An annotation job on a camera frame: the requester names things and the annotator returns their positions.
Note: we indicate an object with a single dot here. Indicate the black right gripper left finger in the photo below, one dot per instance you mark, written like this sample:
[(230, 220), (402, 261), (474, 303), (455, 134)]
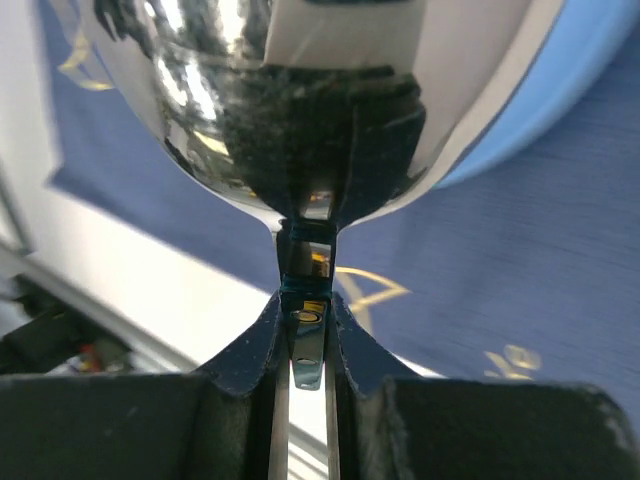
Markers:
[(227, 419)]

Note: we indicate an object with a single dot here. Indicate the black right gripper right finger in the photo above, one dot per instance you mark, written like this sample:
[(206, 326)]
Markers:
[(385, 421)]

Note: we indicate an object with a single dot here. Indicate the blue fish-print placemat cloth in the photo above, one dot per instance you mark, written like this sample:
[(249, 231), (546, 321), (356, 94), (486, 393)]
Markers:
[(528, 270)]

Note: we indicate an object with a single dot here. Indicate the spoon with green handle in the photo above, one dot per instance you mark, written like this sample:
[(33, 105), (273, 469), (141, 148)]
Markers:
[(312, 116)]

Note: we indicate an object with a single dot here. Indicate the light blue plastic plate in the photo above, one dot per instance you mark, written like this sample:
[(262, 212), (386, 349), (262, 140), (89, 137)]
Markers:
[(584, 39)]

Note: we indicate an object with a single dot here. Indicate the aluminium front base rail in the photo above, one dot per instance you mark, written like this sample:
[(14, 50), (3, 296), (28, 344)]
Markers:
[(176, 311)]

